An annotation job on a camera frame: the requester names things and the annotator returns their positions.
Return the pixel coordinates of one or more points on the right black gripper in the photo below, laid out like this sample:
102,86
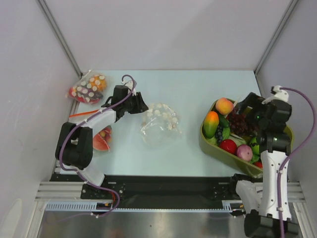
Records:
251,104

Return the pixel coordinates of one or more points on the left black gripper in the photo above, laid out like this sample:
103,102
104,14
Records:
140,106

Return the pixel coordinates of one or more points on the red fake grape bunch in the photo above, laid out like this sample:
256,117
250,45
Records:
237,123

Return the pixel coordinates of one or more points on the polka dot zip bag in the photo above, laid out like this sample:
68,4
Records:
160,125
91,88

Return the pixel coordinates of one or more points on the fake peach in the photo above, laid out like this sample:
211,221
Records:
224,106

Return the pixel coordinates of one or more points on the green fake cucumber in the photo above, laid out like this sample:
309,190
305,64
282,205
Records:
223,121

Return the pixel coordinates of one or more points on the fake mango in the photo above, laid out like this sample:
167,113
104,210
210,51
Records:
210,124

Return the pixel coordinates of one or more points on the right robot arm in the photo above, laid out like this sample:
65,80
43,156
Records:
267,213

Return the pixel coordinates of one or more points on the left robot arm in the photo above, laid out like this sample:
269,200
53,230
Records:
74,149

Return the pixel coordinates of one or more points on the orange zipper clear bag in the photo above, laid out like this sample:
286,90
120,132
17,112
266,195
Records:
102,140

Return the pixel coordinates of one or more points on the dark fake grape bunch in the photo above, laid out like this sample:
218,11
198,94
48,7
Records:
219,134

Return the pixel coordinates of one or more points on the red fake apple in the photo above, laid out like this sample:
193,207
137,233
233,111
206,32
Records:
229,146

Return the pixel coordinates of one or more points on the pink fake onion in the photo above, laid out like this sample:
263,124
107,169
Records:
244,152

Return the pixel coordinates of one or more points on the green fake lettuce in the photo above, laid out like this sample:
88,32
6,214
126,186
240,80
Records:
212,141

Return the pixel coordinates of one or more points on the red fake tomato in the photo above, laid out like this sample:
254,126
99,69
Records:
258,164

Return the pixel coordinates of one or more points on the olive green plastic bin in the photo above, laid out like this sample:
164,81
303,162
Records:
232,160

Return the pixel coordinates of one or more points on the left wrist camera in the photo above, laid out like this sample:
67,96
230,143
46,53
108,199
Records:
130,85

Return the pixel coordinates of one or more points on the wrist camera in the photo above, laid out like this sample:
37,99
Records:
277,94
130,85

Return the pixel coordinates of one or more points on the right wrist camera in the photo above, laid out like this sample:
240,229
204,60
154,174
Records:
277,94

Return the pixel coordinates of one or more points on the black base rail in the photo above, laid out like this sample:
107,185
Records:
174,192

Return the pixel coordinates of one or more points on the right aluminium frame post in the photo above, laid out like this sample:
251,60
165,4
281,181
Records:
277,34

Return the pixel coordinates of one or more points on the aluminium frame post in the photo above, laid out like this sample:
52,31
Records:
48,15
277,34

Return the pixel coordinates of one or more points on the left aluminium frame post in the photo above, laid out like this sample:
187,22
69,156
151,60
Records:
48,15

